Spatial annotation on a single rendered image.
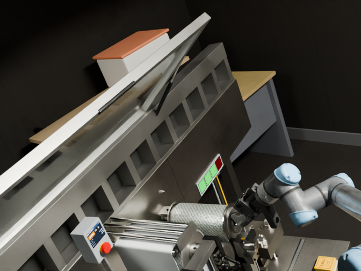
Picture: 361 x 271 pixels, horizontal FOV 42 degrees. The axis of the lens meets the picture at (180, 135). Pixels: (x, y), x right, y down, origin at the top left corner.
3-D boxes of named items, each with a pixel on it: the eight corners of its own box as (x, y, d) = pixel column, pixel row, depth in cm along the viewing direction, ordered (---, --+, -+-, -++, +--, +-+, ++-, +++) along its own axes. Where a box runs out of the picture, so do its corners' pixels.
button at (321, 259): (332, 275, 185) (331, 270, 184) (315, 272, 189) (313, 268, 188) (337, 262, 190) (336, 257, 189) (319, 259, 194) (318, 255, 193)
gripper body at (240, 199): (240, 195, 171) (257, 178, 162) (259, 210, 170) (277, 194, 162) (231, 208, 165) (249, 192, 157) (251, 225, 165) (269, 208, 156)
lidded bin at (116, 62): (148, 61, 413) (136, 31, 401) (181, 60, 382) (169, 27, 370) (105, 89, 385) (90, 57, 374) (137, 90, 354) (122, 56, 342)
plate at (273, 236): (271, 259, 194) (267, 248, 191) (190, 249, 217) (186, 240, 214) (283, 233, 205) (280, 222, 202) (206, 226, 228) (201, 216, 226)
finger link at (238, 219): (226, 218, 174) (239, 205, 168) (239, 228, 174) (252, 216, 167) (223, 223, 172) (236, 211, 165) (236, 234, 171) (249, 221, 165)
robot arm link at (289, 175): (291, 186, 144) (276, 163, 147) (271, 203, 152) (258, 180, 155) (308, 181, 149) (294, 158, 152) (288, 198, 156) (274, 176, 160)
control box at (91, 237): (103, 264, 121) (87, 235, 117) (85, 262, 125) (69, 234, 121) (118, 245, 126) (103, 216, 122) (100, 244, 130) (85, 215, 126)
